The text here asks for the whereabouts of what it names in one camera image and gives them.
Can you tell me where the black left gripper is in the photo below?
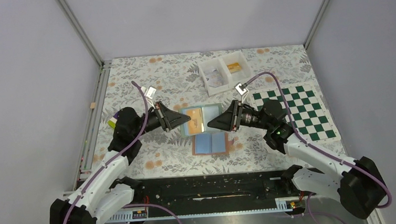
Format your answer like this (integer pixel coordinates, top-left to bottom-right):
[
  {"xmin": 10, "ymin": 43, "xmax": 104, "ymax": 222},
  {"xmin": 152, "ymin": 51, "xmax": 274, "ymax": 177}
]
[{"xmin": 131, "ymin": 99, "xmax": 192, "ymax": 138}]

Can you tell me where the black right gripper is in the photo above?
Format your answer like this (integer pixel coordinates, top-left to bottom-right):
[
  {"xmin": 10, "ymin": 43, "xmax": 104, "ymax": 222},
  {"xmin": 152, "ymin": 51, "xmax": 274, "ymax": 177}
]
[{"xmin": 206, "ymin": 97, "xmax": 273, "ymax": 135}]

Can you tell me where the white VIP credit card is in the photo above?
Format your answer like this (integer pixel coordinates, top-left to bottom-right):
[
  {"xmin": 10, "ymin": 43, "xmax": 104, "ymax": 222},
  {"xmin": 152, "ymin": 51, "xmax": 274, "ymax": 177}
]
[{"xmin": 205, "ymin": 70, "xmax": 224, "ymax": 88}]

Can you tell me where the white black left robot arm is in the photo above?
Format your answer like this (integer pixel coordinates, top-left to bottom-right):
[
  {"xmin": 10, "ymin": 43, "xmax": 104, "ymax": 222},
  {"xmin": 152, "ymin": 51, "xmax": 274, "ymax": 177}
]
[{"xmin": 49, "ymin": 101, "xmax": 191, "ymax": 224}]

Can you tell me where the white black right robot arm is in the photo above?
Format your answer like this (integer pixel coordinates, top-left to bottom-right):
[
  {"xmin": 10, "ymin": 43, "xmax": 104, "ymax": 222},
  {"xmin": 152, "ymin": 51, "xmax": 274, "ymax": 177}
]
[{"xmin": 207, "ymin": 100, "xmax": 392, "ymax": 220}]

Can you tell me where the gold credit card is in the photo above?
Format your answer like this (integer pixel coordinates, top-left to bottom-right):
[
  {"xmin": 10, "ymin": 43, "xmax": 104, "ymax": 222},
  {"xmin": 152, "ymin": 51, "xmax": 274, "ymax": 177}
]
[{"xmin": 226, "ymin": 62, "xmax": 242, "ymax": 73}]

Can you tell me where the floral tablecloth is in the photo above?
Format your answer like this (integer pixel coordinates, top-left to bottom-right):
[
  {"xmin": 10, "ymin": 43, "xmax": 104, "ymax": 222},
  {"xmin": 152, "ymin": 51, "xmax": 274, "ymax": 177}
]
[{"xmin": 85, "ymin": 42, "xmax": 351, "ymax": 184}]

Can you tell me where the white two-compartment plastic bin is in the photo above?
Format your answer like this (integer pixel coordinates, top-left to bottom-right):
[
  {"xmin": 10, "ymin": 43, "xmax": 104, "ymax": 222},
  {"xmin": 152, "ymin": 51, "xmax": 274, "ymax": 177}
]
[{"xmin": 198, "ymin": 51, "xmax": 253, "ymax": 96}]

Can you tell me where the purple white green block stack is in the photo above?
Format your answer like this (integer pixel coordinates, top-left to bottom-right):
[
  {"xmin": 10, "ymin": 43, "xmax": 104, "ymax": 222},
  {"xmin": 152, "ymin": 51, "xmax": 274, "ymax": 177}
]
[{"xmin": 107, "ymin": 113, "xmax": 118, "ymax": 129}]

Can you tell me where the green white chessboard mat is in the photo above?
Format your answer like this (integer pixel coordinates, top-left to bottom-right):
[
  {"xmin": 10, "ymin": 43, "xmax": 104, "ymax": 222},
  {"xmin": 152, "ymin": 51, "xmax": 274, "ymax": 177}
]
[{"xmin": 248, "ymin": 81, "xmax": 341, "ymax": 145}]

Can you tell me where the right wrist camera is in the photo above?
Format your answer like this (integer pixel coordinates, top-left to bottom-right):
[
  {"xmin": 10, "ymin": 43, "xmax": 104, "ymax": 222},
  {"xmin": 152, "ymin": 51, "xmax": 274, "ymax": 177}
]
[{"xmin": 234, "ymin": 83, "xmax": 249, "ymax": 103}]

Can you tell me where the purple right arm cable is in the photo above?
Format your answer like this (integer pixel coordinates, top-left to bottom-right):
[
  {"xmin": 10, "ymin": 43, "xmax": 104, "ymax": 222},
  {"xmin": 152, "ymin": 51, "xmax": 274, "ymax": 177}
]
[{"xmin": 244, "ymin": 63, "xmax": 395, "ymax": 224}]

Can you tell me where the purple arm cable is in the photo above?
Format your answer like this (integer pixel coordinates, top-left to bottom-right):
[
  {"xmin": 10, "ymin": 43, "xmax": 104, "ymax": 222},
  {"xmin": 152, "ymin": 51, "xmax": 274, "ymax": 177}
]
[
  {"xmin": 244, "ymin": 63, "xmax": 395, "ymax": 224},
  {"xmin": 47, "ymin": 78, "xmax": 185, "ymax": 224}
]

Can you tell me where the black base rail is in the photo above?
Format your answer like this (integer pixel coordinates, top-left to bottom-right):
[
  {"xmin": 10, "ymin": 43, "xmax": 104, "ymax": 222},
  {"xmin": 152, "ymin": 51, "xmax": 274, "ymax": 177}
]
[{"xmin": 74, "ymin": 166, "xmax": 317, "ymax": 224}]

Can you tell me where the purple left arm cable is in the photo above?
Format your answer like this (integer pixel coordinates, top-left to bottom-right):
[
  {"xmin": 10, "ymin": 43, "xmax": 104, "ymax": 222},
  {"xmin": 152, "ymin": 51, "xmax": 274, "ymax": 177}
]
[{"xmin": 47, "ymin": 78, "xmax": 185, "ymax": 224}]

